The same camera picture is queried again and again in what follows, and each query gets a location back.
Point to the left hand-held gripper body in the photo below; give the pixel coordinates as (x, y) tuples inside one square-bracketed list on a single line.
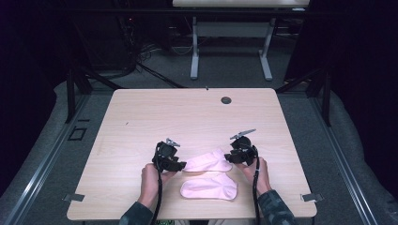
[(165, 154)]

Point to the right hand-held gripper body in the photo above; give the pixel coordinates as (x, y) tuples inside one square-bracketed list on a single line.
[(245, 150)]

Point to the pink sock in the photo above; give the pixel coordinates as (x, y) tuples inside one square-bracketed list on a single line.
[(209, 187), (208, 162)]

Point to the person's right hand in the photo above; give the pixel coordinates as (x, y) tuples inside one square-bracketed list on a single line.
[(261, 176)]

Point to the person's left hand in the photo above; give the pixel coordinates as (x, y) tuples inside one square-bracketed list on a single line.
[(149, 184)]

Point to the round grey table grommet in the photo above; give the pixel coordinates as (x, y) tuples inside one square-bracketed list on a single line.
[(226, 100)]

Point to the black tape strip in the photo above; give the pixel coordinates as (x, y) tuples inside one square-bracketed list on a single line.
[(83, 120)]

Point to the black tape square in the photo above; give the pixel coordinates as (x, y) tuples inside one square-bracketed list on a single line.
[(70, 133)]

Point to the white desk with grey legs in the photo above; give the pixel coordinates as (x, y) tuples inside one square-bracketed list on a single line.
[(231, 29)]

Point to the dark equipment rack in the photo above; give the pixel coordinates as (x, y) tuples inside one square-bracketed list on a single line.
[(126, 34)]

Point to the grey metal table bracket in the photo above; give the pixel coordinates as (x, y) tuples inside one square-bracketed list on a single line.
[(74, 197), (312, 197)]

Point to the black metal frame stand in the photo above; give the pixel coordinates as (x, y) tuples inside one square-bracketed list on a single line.
[(71, 93), (325, 97)]

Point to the aluminium floor rail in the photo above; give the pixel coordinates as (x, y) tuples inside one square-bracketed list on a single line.
[(40, 175), (344, 168)]

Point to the black horizontal frame bar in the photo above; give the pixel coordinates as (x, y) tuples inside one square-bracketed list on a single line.
[(156, 12)]

